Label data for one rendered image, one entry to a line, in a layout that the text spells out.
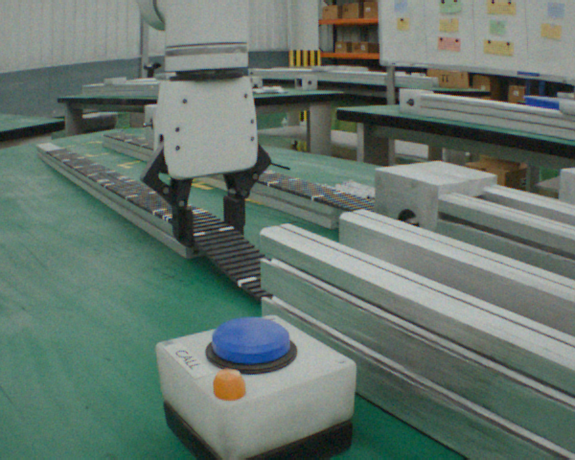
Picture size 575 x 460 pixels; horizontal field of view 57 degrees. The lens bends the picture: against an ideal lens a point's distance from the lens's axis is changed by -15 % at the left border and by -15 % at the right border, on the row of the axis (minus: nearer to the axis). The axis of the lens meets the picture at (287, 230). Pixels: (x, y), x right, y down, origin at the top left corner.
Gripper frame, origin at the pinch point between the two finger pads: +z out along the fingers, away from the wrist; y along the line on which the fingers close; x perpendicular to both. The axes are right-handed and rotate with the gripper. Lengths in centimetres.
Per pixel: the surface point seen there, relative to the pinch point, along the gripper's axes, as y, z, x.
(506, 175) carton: -325, 61, -189
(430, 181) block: -14.3, -5.5, 17.1
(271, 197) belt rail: -17.5, 2.9, -15.5
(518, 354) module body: 5.2, -3.9, 41.8
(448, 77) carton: -349, -5, -269
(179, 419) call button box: 17.1, 1.9, 28.9
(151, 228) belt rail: 2.1, 3.0, -11.5
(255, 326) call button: 12.7, -3.4, 30.2
